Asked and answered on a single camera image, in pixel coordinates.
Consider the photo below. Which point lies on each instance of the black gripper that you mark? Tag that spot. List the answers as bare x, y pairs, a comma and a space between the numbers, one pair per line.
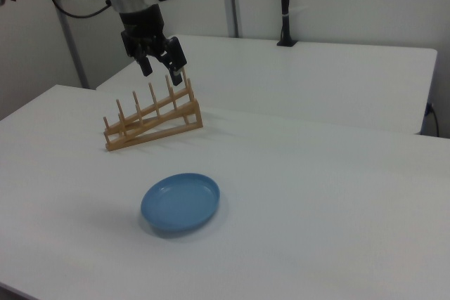
142, 27

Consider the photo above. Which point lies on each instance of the blue round plate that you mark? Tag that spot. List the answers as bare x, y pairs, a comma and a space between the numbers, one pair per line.
179, 201

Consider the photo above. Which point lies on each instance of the wooden plate rack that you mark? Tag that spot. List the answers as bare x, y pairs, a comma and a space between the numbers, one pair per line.
154, 136

